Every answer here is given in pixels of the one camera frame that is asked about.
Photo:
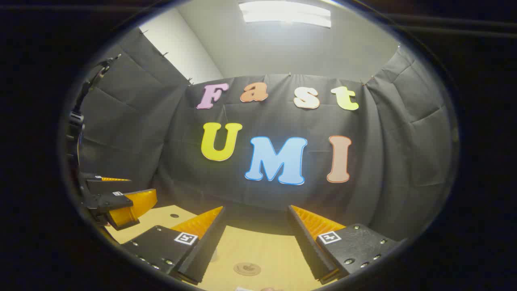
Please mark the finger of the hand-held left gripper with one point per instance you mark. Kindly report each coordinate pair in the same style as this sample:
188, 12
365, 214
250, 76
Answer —
107, 186
115, 202

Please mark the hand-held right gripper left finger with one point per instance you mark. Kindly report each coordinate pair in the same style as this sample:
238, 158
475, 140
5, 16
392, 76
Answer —
202, 252

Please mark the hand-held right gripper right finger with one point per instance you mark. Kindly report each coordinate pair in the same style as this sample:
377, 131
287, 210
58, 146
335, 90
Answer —
309, 246

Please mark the round brown coaster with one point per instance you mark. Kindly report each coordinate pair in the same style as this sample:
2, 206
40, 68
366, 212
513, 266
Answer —
246, 268

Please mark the wooden desktop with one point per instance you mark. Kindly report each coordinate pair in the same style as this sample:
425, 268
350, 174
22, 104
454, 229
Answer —
266, 250

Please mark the black backdrop cloth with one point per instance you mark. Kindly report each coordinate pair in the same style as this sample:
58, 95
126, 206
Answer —
282, 121

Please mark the ceiling light panel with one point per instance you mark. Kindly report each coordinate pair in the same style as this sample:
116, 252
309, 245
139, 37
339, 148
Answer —
284, 13

